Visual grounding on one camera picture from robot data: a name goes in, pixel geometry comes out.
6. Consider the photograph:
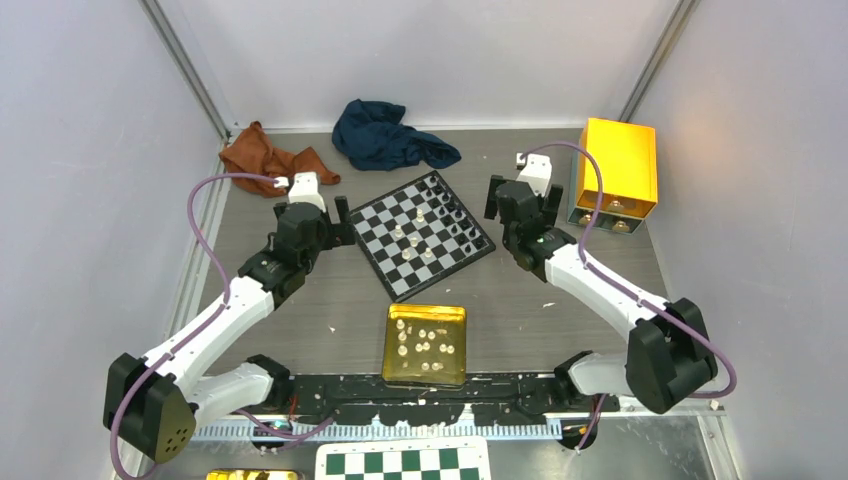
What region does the gold tin tray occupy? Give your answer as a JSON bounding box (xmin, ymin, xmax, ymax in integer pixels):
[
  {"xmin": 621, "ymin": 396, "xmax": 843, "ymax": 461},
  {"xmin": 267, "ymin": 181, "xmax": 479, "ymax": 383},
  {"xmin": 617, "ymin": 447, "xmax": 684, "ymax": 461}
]
[{"xmin": 381, "ymin": 303, "xmax": 467, "ymax": 389}]

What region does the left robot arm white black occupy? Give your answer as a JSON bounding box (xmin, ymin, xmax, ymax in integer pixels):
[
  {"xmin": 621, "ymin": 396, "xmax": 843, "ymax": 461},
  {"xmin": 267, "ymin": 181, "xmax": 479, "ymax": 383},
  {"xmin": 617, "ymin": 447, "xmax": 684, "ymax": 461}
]
[{"xmin": 103, "ymin": 195, "xmax": 355, "ymax": 464}]

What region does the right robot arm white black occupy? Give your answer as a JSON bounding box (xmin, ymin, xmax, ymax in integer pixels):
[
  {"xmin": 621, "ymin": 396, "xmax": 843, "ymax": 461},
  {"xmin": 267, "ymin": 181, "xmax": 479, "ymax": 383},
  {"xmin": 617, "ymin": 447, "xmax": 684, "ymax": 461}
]
[{"xmin": 484, "ymin": 175, "xmax": 718, "ymax": 414}]

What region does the green white checkered board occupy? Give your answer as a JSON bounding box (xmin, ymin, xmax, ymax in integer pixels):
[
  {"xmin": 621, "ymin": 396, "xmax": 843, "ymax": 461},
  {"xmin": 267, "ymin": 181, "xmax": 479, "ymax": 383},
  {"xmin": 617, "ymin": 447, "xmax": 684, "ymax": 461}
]
[{"xmin": 314, "ymin": 436, "xmax": 492, "ymax": 480}]

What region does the orange brown cloth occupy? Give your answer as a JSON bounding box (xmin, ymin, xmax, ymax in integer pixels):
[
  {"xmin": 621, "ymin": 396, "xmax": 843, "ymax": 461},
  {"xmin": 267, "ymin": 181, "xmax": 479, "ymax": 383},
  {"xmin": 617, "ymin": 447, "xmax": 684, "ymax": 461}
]
[{"xmin": 218, "ymin": 121, "xmax": 341, "ymax": 185}]

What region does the black white chessboard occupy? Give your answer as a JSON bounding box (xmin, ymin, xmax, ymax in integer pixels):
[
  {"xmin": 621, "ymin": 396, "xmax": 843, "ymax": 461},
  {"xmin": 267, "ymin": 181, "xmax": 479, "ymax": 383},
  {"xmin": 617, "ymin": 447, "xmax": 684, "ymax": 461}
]
[{"xmin": 350, "ymin": 170, "xmax": 496, "ymax": 303}]

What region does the yellow drawer box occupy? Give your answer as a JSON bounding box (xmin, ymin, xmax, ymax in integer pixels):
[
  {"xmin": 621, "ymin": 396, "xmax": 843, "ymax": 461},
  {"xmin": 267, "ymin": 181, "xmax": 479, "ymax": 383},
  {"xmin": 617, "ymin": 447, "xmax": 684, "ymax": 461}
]
[{"xmin": 568, "ymin": 118, "xmax": 659, "ymax": 234}]

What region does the dark blue cloth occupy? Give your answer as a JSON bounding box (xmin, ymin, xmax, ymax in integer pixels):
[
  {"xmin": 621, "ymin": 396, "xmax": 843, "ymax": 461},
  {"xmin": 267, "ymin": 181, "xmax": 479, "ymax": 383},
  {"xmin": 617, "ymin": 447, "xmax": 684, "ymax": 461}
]
[{"xmin": 331, "ymin": 99, "xmax": 462, "ymax": 171}]

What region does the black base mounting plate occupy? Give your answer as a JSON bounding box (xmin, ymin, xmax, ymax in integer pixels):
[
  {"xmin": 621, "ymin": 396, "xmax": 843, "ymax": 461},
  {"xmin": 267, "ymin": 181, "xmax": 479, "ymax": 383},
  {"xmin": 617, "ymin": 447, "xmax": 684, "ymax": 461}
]
[{"xmin": 246, "ymin": 372, "xmax": 596, "ymax": 426}]

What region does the gold object bottom edge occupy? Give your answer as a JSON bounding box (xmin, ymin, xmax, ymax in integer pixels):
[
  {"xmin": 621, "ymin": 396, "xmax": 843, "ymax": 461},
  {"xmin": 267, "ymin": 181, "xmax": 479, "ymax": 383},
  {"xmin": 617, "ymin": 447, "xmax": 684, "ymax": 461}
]
[{"xmin": 205, "ymin": 469, "xmax": 304, "ymax": 480}]

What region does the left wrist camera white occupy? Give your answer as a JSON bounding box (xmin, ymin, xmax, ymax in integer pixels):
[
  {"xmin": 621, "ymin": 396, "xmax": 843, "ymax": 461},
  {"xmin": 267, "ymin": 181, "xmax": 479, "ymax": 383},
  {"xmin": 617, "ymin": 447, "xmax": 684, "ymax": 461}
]
[{"xmin": 274, "ymin": 171, "xmax": 327, "ymax": 213}]

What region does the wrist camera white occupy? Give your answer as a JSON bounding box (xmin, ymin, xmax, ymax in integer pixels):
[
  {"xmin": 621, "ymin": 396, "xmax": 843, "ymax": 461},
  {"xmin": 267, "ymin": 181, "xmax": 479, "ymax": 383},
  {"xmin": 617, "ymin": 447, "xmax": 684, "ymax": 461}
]
[
  {"xmin": 274, "ymin": 171, "xmax": 327, "ymax": 213},
  {"xmin": 516, "ymin": 153, "xmax": 552, "ymax": 197}
]

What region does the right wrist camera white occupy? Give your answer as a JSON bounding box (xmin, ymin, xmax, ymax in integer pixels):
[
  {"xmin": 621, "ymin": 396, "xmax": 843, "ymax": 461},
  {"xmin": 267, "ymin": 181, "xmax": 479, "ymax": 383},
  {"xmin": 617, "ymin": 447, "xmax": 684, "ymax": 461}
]
[{"xmin": 516, "ymin": 153, "xmax": 552, "ymax": 197}]

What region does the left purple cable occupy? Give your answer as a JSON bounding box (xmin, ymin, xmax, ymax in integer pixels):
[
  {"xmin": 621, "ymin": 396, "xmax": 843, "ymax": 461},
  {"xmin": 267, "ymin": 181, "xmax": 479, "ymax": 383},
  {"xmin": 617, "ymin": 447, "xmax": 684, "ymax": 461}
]
[{"xmin": 109, "ymin": 173, "xmax": 336, "ymax": 480}]

